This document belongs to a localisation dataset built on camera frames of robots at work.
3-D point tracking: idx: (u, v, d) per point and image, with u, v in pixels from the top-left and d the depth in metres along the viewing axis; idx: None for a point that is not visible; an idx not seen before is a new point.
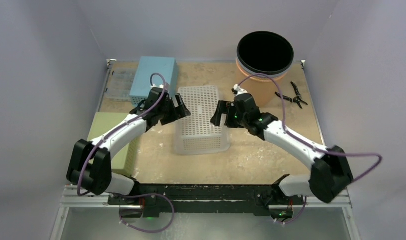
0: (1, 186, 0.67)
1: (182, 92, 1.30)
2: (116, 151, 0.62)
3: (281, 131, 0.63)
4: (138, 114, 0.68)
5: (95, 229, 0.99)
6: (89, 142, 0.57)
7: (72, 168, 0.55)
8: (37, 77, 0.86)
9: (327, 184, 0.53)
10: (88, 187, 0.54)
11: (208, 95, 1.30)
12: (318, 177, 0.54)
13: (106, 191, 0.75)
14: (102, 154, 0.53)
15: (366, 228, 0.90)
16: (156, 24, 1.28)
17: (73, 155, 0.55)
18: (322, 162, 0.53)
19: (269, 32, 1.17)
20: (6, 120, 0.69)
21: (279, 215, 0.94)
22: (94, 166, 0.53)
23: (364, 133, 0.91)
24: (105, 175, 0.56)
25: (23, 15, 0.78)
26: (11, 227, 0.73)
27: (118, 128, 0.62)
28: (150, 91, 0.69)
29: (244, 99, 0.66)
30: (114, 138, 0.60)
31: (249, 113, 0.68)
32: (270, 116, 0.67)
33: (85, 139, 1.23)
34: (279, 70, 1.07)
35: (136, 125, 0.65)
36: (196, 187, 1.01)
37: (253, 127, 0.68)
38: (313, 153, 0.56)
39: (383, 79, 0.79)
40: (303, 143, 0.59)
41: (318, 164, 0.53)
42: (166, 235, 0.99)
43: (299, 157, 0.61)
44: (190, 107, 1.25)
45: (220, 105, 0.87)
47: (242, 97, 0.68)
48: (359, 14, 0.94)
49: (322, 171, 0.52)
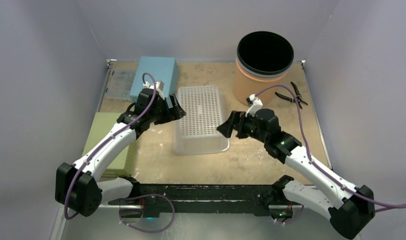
0: (3, 188, 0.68)
1: (182, 93, 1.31)
2: (104, 167, 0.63)
3: (308, 162, 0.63)
4: (126, 123, 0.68)
5: (95, 229, 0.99)
6: (72, 166, 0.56)
7: (59, 192, 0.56)
8: (38, 79, 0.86)
9: (353, 224, 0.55)
10: (78, 209, 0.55)
11: (208, 95, 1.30)
12: (345, 216, 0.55)
13: (106, 198, 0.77)
14: (85, 180, 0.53)
15: (365, 227, 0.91)
16: (156, 24, 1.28)
17: (58, 181, 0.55)
18: (352, 205, 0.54)
19: (270, 32, 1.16)
20: (6, 122, 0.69)
21: (279, 215, 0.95)
22: (79, 190, 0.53)
23: (363, 134, 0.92)
24: (93, 197, 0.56)
25: (22, 16, 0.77)
26: (12, 228, 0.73)
27: (102, 146, 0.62)
28: (139, 95, 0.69)
29: (268, 119, 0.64)
30: (98, 158, 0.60)
31: (271, 133, 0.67)
32: (292, 138, 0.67)
33: (85, 140, 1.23)
34: (279, 71, 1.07)
35: (123, 137, 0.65)
36: (196, 187, 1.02)
37: (274, 149, 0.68)
38: (341, 192, 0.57)
39: (383, 81, 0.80)
40: (331, 180, 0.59)
41: (348, 206, 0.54)
42: (166, 235, 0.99)
43: (320, 185, 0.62)
44: (191, 107, 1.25)
45: (233, 116, 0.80)
47: (266, 115, 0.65)
48: (359, 15, 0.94)
49: (351, 214, 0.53)
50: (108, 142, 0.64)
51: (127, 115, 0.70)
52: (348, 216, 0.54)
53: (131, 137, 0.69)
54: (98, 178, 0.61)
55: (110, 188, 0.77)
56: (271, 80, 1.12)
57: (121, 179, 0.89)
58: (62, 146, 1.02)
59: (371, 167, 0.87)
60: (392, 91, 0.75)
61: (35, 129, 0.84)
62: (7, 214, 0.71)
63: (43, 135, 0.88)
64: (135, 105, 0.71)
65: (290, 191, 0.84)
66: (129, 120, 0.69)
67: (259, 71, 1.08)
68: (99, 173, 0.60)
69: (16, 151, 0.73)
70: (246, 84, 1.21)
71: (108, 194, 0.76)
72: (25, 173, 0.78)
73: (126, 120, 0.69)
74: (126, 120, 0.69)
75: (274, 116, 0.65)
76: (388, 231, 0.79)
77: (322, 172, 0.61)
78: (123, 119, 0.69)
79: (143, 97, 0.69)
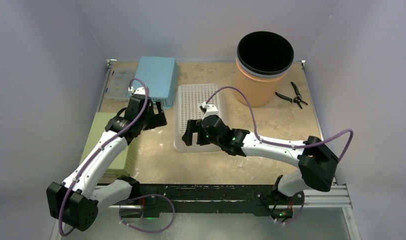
0: (2, 188, 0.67)
1: (183, 90, 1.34)
2: (96, 181, 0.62)
3: (258, 142, 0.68)
4: (115, 133, 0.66)
5: (95, 229, 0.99)
6: (62, 185, 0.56)
7: (54, 210, 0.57)
8: (37, 79, 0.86)
9: (320, 176, 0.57)
10: (73, 224, 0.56)
11: (208, 92, 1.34)
12: (309, 172, 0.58)
13: (105, 205, 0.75)
14: (76, 198, 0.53)
15: (365, 227, 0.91)
16: (156, 24, 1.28)
17: (49, 200, 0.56)
18: (306, 158, 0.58)
19: (270, 32, 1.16)
20: (5, 122, 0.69)
21: (280, 215, 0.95)
22: (72, 208, 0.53)
23: (364, 134, 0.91)
24: (88, 212, 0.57)
25: (22, 16, 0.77)
26: (12, 228, 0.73)
27: (91, 160, 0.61)
28: (131, 100, 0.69)
29: (214, 124, 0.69)
30: (87, 174, 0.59)
31: (223, 135, 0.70)
32: (242, 131, 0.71)
33: (85, 140, 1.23)
34: (279, 70, 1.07)
35: (112, 147, 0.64)
36: (197, 187, 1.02)
37: (231, 148, 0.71)
38: (294, 152, 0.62)
39: (383, 81, 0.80)
40: (283, 146, 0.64)
41: (304, 162, 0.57)
42: (166, 235, 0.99)
43: (282, 159, 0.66)
44: (191, 104, 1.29)
45: (190, 125, 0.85)
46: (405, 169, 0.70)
47: (207, 120, 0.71)
48: (359, 15, 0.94)
49: (310, 166, 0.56)
50: (97, 154, 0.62)
51: (116, 121, 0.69)
52: (311, 169, 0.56)
53: (122, 145, 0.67)
54: (91, 192, 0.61)
55: (108, 196, 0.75)
56: (271, 80, 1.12)
57: (119, 182, 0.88)
58: (62, 146, 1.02)
59: (371, 166, 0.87)
60: (393, 91, 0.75)
61: (35, 129, 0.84)
62: (7, 213, 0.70)
63: (43, 135, 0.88)
64: (126, 110, 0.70)
65: (283, 186, 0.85)
66: (119, 127, 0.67)
67: (258, 71, 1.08)
68: (91, 188, 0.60)
69: (15, 151, 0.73)
70: (247, 84, 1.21)
71: (106, 202, 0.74)
72: (25, 173, 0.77)
73: (115, 126, 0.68)
74: (116, 127, 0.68)
75: (213, 117, 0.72)
76: (388, 231, 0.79)
77: (273, 144, 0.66)
78: (112, 127, 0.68)
79: (135, 102, 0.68)
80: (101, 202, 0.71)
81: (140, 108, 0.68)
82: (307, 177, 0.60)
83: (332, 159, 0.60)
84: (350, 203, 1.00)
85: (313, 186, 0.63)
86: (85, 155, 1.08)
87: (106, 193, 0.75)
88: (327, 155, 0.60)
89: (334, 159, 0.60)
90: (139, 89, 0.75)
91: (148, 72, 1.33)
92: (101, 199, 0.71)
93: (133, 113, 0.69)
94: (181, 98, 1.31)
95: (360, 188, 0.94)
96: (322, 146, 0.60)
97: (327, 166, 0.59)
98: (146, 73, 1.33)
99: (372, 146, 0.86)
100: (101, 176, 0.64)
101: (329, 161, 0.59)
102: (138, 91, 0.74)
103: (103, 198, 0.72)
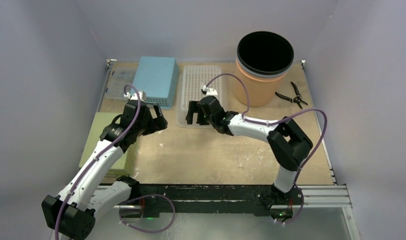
0: (2, 189, 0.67)
1: (188, 71, 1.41)
2: (92, 192, 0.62)
3: (240, 121, 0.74)
4: (110, 142, 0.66)
5: (95, 229, 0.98)
6: (57, 198, 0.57)
7: (50, 222, 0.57)
8: (37, 80, 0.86)
9: (286, 151, 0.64)
10: (70, 235, 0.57)
11: (211, 73, 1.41)
12: (277, 147, 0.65)
13: (104, 210, 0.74)
14: (72, 212, 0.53)
15: (366, 228, 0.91)
16: (156, 24, 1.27)
17: (45, 213, 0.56)
18: (275, 133, 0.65)
19: (270, 32, 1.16)
20: (5, 122, 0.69)
21: (280, 215, 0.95)
22: (67, 221, 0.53)
23: (364, 134, 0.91)
24: (84, 223, 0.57)
25: (22, 17, 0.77)
26: (12, 229, 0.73)
27: (86, 171, 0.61)
28: (125, 107, 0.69)
29: (209, 103, 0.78)
30: (82, 186, 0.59)
31: (214, 114, 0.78)
32: (232, 113, 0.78)
33: (85, 140, 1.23)
34: (279, 70, 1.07)
35: (107, 157, 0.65)
36: (196, 187, 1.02)
37: (220, 126, 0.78)
38: (268, 128, 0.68)
39: (383, 81, 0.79)
40: (259, 124, 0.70)
41: (273, 136, 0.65)
42: (166, 235, 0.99)
43: (259, 137, 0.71)
44: (193, 82, 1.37)
45: (191, 105, 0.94)
46: None
47: (205, 100, 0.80)
48: (359, 15, 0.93)
49: (277, 140, 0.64)
50: (92, 165, 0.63)
51: (111, 129, 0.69)
52: (277, 143, 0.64)
53: (118, 154, 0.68)
54: (87, 203, 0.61)
55: (106, 201, 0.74)
56: (271, 80, 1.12)
57: (118, 184, 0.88)
58: (62, 146, 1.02)
59: (370, 167, 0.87)
60: (393, 91, 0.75)
61: (35, 130, 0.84)
62: (6, 214, 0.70)
63: (43, 136, 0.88)
64: (121, 117, 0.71)
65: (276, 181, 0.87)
66: (114, 135, 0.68)
67: (258, 71, 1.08)
68: (87, 200, 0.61)
69: (15, 152, 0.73)
70: (246, 84, 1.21)
71: (105, 207, 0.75)
72: (25, 174, 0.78)
73: (110, 135, 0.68)
74: (111, 135, 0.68)
75: (210, 97, 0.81)
76: (388, 231, 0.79)
77: (252, 122, 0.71)
78: (107, 135, 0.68)
79: (130, 109, 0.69)
80: (100, 208, 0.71)
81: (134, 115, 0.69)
82: (276, 152, 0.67)
83: (302, 141, 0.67)
84: (350, 203, 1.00)
85: (280, 162, 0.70)
86: (86, 155, 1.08)
87: (105, 198, 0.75)
88: (299, 136, 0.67)
89: (305, 142, 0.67)
90: (134, 95, 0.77)
91: (148, 72, 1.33)
92: (98, 206, 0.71)
93: (128, 120, 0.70)
94: (186, 79, 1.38)
95: (360, 188, 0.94)
96: (295, 127, 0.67)
97: (297, 146, 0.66)
98: (146, 73, 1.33)
99: (372, 147, 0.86)
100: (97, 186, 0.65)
101: (299, 142, 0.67)
102: (134, 96, 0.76)
103: (100, 205, 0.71)
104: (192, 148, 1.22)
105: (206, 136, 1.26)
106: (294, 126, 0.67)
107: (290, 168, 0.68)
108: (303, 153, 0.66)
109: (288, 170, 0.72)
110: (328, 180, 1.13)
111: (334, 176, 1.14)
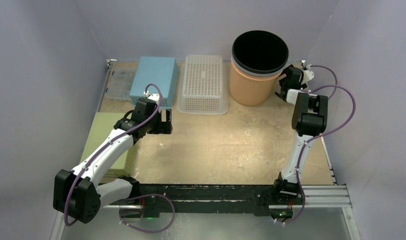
0: (1, 188, 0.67)
1: (189, 60, 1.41)
2: (102, 173, 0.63)
3: (298, 90, 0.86)
4: (122, 131, 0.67)
5: (95, 229, 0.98)
6: (70, 173, 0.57)
7: (57, 199, 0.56)
8: (37, 80, 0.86)
9: (300, 109, 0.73)
10: (77, 215, 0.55)
11: (213, 64, 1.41)
12: (297, 103, 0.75)
13: (106, 201, 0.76)
14: (85, 185, 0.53)
15: (366, 228, 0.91)
16: (157, 23, 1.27)
17: (56, 186, 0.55)
18: (307, 94, 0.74)
19: (261, 31, 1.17)
20: (4, 122, 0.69)
21: (280, 215, 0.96)
22: (79, 195, 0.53)
23: (363, 134, 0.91)
24: (92, 202, 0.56)
25: (22, 17, 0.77)
26: (11, 228, 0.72)
27: (100, 152, 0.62)
28: (139, 102, 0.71)
29: (294, 72, 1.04)
30: (96, 164, 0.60)
31: (289, 82, 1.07)
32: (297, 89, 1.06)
33: (83, 139, 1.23)
34: (271, 70, 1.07)
35: (120, 142, 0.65)
36: (196, 187, 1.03)
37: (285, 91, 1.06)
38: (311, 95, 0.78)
39: (382, 81, 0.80)
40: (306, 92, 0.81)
41: (302, 93, 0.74)
42: (166, 235, 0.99)
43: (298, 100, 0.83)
44: (196, 72, 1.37)
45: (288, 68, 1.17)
46: None
47: (298, 71, 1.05)
48: (359, 14, 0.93)
49: (302, 96, 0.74)
50: (106, 147, 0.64)
51: (123, 121, 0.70)
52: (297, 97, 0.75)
53: (128, 143, 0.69)
54: (97, 183, 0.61)
55: (109, 191, 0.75)
56: (267, 79, 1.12)
57: (119, 181, 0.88)
58: (62, 145, 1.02)
59: (370, 167, 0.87)
60: (393, 91, 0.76)
61: (34, 130, 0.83)
62: (6, 213, 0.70)
63: (43, 135, 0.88)
64: (133, 112, 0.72)
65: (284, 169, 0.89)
66: (126, 126, 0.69)
67: (255, 71, 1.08)
68: (97, 179, 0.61)
69: (14, 151, 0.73)
70: (242, 84, 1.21)
71: (107, 199, 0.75)
72: (23, 173, 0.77)
73: (123, 126, 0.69)
74: (124, 126, 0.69)
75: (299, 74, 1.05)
76: (387, 230, 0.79)
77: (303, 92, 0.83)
78: (120, 126, 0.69)
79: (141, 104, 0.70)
80: (104, 197, 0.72)
81: (146, 111, 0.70)
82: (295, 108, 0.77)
83: (321, 119, 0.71)
84: (350, 203, 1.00)
85: (292, 121, 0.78)
86: (85, 154, 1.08)
87: (108, 189, 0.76)
88: (320, 113, 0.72)
89: (322, 122, 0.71)
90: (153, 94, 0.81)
91: (149, 71, 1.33)
92: (102, 194, 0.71)
93: (139, 115, 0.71)
94: (187, 68, 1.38)
95: (360, 189, 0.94)
96: (324, 106, 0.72)
97: (312, 117, 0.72)
98: (146, 73, 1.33)
99: (372, 146, 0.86)
100: (106, 171, 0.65)
101: (316, 117, 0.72)
102: (153, 96, 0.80)
103: (105, 193, 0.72)
104: (192, 148, 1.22)
105: (206, 136, 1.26)
106: (325, 103, 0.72)
107: (293, 127, 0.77)
108: (311, 125, 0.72)
109: (296, 135, 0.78)
110: (327, 180, 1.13)
111: (334, 176, 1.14)
